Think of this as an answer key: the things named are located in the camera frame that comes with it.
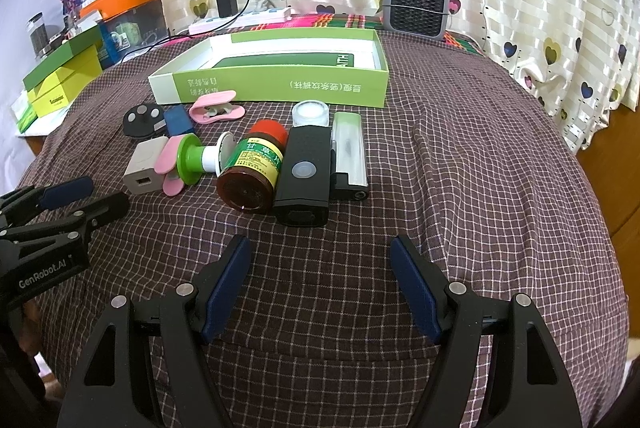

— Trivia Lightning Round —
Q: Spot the pink green plaid cloth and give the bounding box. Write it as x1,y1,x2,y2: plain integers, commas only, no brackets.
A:
154,13,486,57

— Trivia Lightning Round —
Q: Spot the green yellow box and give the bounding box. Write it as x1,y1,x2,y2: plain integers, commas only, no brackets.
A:
23,26,103,118

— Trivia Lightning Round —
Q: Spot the pink clip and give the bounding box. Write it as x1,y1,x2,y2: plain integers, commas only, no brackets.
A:
189,90,245,125
154,135,184,197

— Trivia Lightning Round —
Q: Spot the blue USB device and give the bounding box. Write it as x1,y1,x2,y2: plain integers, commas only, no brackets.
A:
164,105,194,137

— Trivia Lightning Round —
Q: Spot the clear silver lighter case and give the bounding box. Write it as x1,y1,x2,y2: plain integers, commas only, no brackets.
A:
331,111,369,201

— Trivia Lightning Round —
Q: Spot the wooden cabinet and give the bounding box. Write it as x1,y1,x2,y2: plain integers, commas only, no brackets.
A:
577,107,640,338

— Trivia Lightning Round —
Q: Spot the black rectangular device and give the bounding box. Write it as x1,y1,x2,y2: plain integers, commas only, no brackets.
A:
272,125,331,227

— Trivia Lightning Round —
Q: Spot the brown bottle red cap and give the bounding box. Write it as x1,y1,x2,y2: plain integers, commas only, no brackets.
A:
217,119,288,212

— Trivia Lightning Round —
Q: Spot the white charger cube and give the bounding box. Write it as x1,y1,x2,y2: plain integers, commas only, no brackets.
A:
122,136,168,195

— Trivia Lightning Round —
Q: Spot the brown checked tablecloth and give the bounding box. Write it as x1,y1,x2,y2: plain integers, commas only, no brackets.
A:
38,32,628,427

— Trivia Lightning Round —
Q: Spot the white round lid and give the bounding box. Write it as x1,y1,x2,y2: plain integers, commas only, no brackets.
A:
292,99,330,128

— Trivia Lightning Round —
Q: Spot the green white cardboard box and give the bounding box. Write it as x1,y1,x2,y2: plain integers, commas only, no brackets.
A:
148,27,390,108

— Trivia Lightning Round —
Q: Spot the black power adapter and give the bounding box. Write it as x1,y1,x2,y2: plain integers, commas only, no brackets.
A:
216,0,239,18

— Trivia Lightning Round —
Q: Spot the orange lid storage bin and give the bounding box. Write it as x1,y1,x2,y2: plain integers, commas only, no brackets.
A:
79,0,168,57

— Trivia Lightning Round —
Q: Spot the white power strip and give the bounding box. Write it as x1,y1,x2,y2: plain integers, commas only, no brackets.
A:
188,7,292,36

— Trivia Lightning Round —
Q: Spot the grey portable heater fan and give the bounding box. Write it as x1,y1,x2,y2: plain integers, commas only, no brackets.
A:
381,0,449,41

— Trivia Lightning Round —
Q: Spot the black round remote fob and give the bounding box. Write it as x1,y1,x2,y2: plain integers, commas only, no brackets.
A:
122,102,166,140

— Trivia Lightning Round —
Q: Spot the green white spool stamp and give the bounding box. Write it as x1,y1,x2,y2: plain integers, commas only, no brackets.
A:
176,132,236,185

